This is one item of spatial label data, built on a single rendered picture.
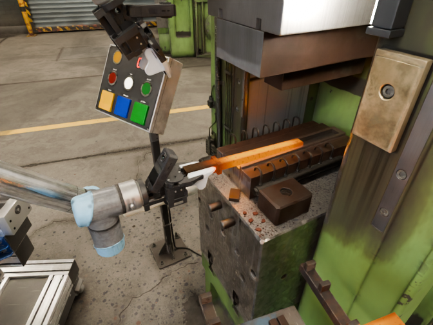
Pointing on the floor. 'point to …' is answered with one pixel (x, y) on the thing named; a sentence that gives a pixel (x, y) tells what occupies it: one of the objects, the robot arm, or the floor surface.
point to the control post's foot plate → (159, 251)
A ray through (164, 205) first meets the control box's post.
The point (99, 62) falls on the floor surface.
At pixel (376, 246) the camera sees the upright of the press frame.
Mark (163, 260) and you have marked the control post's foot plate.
